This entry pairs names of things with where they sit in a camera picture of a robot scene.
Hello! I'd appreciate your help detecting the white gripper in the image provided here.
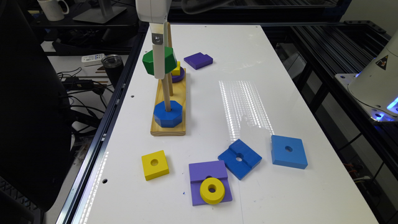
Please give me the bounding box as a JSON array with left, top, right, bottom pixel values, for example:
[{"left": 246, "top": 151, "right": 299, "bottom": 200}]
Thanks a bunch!
[{"left": 136, "top": 0, "right": 172, "bottom": 79}]

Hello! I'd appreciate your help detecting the green octagonal block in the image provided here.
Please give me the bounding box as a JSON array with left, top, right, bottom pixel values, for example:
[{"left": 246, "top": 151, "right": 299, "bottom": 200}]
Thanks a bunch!
[{"left": 142, "top": 47, "right": 177, "bottom": 75}]

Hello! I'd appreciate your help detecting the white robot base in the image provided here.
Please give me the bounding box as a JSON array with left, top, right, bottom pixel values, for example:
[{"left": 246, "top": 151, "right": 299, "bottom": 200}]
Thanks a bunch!
[{"left": 335, "top": 34, "right": 397, "bottom": 123}]

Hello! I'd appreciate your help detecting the small yellow block on peg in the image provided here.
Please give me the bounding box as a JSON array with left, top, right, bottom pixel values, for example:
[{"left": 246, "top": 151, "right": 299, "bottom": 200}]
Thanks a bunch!
[{"left": 172, "top": 61, "right": 180, "bottom": 76}]

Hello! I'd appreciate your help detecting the dark purple stepped block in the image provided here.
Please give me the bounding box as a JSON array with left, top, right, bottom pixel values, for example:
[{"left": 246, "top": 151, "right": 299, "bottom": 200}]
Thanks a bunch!
[{"left": 184, "top": 52, "right": 213, "bottom": 70}]

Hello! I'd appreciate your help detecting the purple round block on peg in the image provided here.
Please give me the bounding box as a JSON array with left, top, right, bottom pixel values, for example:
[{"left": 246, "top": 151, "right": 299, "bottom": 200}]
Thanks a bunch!
[{"left": 172, "top": 67, "right": 185, "bottom": 83}]

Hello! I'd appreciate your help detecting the blue octagonal block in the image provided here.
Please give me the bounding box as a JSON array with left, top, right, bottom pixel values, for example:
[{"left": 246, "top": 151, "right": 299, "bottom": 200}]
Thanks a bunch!
[{"left": 154, "top": 100, "right": 183, "bottom": 128}]

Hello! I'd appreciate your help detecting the yellow square block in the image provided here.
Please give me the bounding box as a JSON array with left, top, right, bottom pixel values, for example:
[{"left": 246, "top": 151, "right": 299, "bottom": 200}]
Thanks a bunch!
[{"left": 141, "top": 150, "right": 169, "bottom": 181}]

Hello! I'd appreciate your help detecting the light purple square block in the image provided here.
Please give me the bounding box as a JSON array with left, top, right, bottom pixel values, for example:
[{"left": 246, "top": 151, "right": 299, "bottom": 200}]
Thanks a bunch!
[{"left": 189, "top": 161, "right": 233, "bottom": 206}]

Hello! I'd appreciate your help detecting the dark blue grooved block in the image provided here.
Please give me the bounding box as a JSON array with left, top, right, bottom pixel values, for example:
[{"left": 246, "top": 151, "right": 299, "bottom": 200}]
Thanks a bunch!
[{"left": 218, "top": 139, "right": 262, "bottom": 180}]

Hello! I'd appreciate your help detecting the light blue square block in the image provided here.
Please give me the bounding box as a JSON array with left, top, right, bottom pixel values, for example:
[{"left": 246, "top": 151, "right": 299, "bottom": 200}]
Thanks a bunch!
[{"left": 271, "top": 135, "right": 308, "bottom": 169}]

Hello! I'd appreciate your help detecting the rear wooden peg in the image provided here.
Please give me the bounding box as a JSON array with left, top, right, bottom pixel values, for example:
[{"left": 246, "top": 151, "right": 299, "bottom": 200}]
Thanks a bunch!
[{"left": 167, "top": 22, "right": 173, "bottom": 48}]

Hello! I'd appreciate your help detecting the wooden peg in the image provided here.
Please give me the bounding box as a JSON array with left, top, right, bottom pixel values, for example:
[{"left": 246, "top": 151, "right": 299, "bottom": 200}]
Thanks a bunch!
[
  {"left": 166, "top": 73, "right": 174, "bottom": 96},
  {"left": 162, "top": 75, "right": 172, "bottom": 112},
  {"left": 167, "top": 22, "right": 173, "bottom": 48}
]

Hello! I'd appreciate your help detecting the front wooden peg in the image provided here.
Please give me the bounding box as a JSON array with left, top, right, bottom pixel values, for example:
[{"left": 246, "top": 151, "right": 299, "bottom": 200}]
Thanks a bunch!
[{"left": 162, "top": 75, "right": 172, "bottom": 112}]

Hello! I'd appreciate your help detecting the middle wooden peg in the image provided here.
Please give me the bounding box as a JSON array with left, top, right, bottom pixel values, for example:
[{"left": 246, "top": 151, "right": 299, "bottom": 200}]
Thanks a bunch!
[{"left": 166, "top": 73, "right": 174, "bottom": 96}]

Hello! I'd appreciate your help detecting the monitor stand base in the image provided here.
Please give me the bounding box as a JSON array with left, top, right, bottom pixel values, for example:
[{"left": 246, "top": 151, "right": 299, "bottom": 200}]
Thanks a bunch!
[{"left": 73, "top": 0, "right": 127, "bottom": 24}]

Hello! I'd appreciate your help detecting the black tumbler cup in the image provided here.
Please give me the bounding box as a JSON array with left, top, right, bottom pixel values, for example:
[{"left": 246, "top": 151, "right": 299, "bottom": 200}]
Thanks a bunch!
[{"left": 101, "top": 54, "right": 124, "bottom": 87}]

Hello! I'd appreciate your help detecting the white remote control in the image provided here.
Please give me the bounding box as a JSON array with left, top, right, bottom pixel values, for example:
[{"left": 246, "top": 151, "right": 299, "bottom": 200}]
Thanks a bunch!
[{"left": 81, "top": 54, "right": 105, "bottom": 63}]

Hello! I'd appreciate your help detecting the wooden peg base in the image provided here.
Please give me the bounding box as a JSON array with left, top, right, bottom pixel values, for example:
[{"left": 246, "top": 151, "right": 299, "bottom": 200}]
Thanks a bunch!
[{"left": 150, "top": 68, "right": 187, "bottom": 136}]

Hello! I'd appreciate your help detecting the white mug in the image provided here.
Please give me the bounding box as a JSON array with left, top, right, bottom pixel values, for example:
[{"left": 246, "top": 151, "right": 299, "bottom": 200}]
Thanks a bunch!
[{"left": 37, "top": 0, "right": 70, "bottom": 22}]

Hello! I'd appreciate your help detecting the black office chair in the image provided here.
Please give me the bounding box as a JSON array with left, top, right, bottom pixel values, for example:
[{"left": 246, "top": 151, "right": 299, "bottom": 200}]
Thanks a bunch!
[{"left": 1, "top": 1, "right": 73, "bottom": 212}]

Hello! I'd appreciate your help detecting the yellow ring block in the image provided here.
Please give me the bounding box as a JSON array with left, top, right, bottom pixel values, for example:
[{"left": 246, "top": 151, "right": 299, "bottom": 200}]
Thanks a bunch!
[{"left": 200, "top": 177, "right": 226, "bottom": 205}]

